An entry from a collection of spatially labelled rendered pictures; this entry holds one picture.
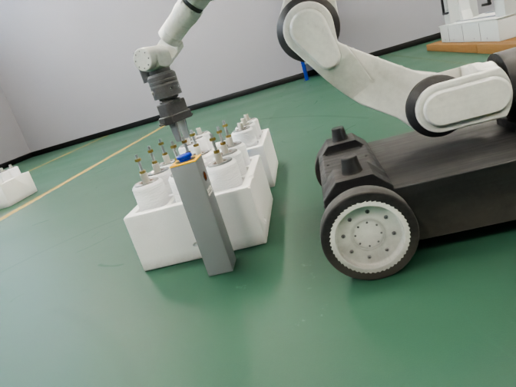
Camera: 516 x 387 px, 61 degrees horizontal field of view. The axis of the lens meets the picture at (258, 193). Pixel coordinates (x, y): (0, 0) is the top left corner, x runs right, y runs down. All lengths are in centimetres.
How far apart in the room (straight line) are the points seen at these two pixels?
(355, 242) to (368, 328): 19
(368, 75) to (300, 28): 19
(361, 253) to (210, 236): 40
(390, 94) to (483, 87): 19
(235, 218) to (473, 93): 68
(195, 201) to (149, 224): 25
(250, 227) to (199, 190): 23
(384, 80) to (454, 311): 54
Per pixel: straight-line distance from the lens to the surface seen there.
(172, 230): 131
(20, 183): 397
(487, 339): 80
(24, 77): 906
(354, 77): 106
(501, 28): 426
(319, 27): 102
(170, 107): 137
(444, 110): 108
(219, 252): 116
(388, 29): 767
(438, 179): 97
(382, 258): 97
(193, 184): 110
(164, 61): 139
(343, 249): 95
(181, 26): 132
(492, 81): 110
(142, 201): 133
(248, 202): 123
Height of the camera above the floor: 50
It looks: 16 degrees down
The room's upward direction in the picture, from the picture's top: 17 degrees counter-clockwise
